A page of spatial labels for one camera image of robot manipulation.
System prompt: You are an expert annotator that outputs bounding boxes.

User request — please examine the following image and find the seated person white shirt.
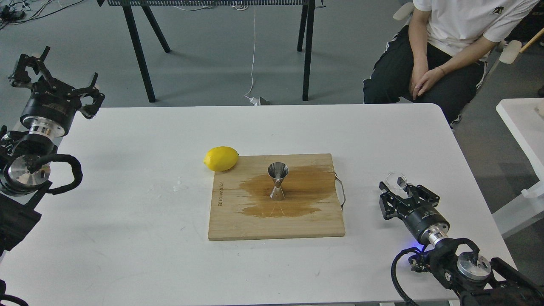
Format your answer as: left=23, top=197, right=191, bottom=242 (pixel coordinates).
left=363, top=0, right=538, bottom=125

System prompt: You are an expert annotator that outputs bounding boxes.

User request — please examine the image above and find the yellow lemon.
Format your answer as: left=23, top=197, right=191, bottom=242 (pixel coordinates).
left=203, top=147, right=239, bottom=172

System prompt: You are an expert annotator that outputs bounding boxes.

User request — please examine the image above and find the black metal frame table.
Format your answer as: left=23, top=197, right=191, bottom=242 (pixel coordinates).
left=96, top=0, right=322, bottom=105

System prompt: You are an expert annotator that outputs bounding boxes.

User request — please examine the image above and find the clear glass measuring cup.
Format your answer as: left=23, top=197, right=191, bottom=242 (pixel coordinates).
left=384, top=172, right=407, bottom=192

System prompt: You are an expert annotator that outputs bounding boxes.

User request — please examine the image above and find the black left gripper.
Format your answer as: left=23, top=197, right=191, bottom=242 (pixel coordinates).
left=8, top=46, right=106, bottom=137

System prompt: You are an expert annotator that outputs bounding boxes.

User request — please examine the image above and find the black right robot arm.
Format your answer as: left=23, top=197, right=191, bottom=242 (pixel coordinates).
left=379, top=178, right=544, bottom=306

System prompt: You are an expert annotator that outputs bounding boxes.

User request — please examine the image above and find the wooden cutting board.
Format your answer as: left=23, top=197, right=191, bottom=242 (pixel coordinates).
left=208, top=153, right=346, bottom=241

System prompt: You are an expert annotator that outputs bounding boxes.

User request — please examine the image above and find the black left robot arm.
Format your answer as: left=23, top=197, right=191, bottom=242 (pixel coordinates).
left=0, top=46, right=105, bottom=252

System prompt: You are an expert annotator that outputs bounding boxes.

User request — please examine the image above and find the steel double jigger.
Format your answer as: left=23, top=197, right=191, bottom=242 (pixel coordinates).
left=268, top=162, right=289, bottom=201

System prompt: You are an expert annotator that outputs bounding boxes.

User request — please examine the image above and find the white power cable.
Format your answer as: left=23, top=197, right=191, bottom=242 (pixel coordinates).
left=245, top=5, right=271, bottom=106

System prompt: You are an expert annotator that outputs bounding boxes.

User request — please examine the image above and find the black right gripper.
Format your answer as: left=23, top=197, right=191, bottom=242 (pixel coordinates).
left=379, top=181, right=450, bottom=246

